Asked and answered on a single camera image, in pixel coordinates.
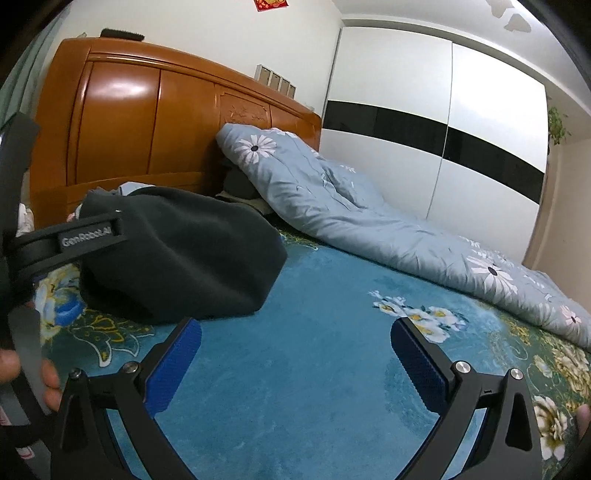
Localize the person's right hand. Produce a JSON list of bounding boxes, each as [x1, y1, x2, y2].
[[576, 404, 591, 439]]

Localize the wall switch panel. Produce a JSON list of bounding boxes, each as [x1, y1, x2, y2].
[[254, 64, 297, 99]]

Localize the orange wooden headboard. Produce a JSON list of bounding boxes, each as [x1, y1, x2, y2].
[[29, 38, 322, 228]]

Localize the white black sliding wardrobe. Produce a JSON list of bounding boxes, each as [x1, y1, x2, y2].
[[321, 27, 548, 261]]

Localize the dark pillow under quilt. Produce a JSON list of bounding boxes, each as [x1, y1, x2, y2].
[[216, 167, 273, 216]]

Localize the light blue floral quilt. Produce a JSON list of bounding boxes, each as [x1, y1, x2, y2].
[[216, 123, 590, 349]]

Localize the person's left hand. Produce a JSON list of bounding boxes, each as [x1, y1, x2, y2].
[[0, 349, 62, 412]]

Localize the green hanging plant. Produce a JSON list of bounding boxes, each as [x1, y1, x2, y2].
[[548, 105, 571, 146]]

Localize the teal floral bed blanket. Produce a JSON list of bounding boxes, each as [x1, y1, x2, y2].
[[33, 232, 590, 479]]

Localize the red wall decoration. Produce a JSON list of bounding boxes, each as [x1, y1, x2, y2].
[[254, 0, 288, 12]]

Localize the black grey fleece hoodie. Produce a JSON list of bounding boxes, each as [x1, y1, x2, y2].
[[79, 187, 287, 325]]

